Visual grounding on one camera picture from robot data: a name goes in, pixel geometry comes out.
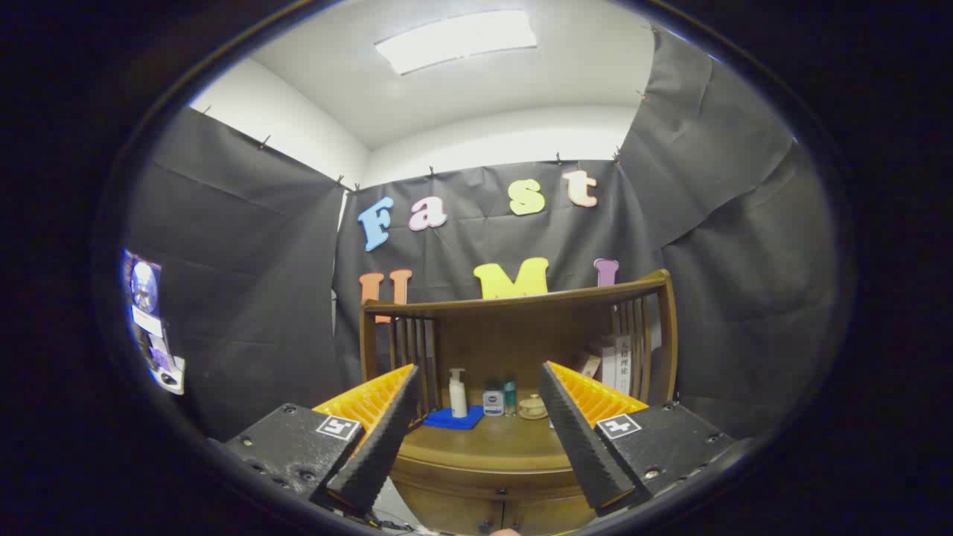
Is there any wooden drawer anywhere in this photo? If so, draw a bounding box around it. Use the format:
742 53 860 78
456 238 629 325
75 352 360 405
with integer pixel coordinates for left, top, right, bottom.
390 454 596 503

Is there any white book with black print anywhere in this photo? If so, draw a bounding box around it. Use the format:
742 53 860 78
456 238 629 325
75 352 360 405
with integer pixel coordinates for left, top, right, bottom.
602 335 634 395

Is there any wooden countertop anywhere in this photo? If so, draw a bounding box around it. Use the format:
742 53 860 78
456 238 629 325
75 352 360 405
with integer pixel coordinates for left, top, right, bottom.
398 387 583 474

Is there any blue folded cloth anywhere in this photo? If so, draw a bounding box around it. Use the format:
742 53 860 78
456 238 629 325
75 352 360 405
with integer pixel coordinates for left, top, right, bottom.
423 406 485 431

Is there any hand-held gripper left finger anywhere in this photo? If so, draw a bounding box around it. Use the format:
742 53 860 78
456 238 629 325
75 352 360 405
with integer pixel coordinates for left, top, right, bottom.
223 363 421 517

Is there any ceiling light panel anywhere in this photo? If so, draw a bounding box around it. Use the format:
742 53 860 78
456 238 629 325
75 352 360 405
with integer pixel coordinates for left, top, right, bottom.
374 10 538 76

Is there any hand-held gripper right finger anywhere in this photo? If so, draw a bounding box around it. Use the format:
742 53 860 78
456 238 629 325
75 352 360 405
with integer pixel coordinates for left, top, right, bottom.
538 361 738 514

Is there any wooden cabinet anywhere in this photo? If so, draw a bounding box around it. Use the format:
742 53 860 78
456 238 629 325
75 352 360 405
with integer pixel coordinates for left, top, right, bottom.
360 269 678 536

